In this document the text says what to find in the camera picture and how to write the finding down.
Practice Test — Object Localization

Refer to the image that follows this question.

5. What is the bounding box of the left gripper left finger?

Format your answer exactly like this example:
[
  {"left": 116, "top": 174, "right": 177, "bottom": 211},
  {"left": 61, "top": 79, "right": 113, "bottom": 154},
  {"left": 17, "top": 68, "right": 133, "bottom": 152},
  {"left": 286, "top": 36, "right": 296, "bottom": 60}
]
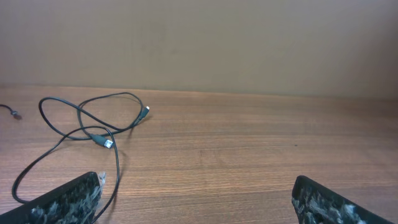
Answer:
[{"left": 1, "top": 172, "right": 102, "bottom": 224}]

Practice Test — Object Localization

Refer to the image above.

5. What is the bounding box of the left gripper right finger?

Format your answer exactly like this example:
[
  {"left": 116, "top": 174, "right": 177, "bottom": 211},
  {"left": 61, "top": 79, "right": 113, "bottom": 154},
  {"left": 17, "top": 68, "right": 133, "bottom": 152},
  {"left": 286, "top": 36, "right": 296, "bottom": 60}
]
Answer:
[{"left": 292, "top": 175, "right": 392, "bottom": 224}]

